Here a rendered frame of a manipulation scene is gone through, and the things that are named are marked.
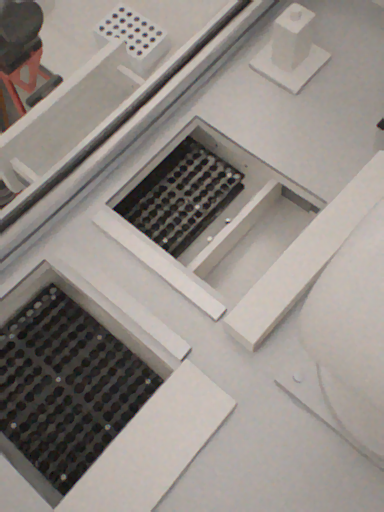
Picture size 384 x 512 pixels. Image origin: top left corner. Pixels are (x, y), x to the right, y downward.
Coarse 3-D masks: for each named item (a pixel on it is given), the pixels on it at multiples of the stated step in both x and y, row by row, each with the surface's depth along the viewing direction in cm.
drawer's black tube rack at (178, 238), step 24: (168, 168) 100; (192, 168) 97; (216, 168) 97; (144, 192) 96; (168, 192) 95; (192, 192) 95; (216, 192) 95; (240, 192) 98; (120, 216) 97; (144, 216) 94; (168, 216) 97; (192, 216) 93; (216, 216) 97; (168, 240) 92; (192, 240) 95
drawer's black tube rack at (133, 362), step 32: (32, 320) 88; (64, 320) 87; (0, 352) 87; (32, 352) 86; (64, 352) 85; (96, 352) 88; (128, 352) 88; (0, 384) 84; (32, 384) 84; (64, 384) 83; (96, 384) 83; (128, 384) 83; (160, 384) 82; (0, 416) 82; (32, 416) 85; (64, 416) 82; (96, 416) 81; (128, 416) 84; (32, 448) 80; (64, 448) 83; (96, 448) 82; (64, 480) 78
